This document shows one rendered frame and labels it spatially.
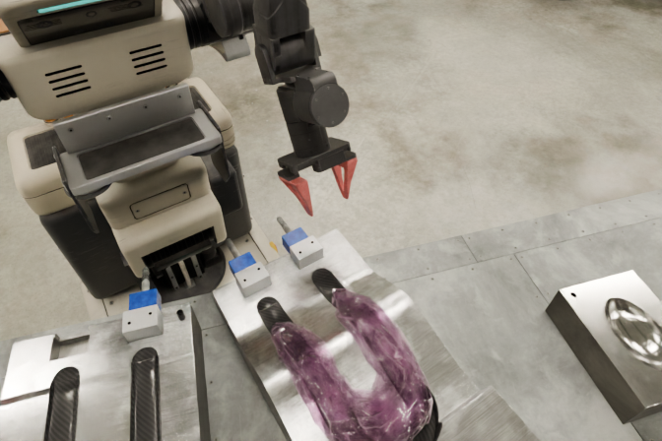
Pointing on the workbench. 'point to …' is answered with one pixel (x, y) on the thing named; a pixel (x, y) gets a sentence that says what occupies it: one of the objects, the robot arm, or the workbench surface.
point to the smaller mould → (616, 340)
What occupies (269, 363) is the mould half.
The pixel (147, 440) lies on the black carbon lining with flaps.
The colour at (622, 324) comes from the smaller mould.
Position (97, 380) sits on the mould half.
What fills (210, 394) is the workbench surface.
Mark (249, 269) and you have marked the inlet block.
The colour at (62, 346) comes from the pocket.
